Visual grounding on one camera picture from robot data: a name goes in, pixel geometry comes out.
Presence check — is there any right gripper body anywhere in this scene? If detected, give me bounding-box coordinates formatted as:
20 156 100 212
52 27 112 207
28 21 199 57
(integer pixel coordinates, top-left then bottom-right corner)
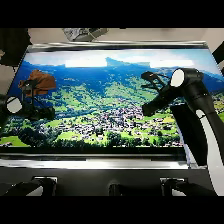
157 72 174 92

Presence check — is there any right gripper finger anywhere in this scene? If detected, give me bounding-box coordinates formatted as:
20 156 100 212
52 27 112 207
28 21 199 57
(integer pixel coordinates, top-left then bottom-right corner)
142 82 161 92
140 70 162 82

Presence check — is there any brown garment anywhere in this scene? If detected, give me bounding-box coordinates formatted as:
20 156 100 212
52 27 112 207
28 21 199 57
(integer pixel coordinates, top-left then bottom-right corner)
17 68 58 98

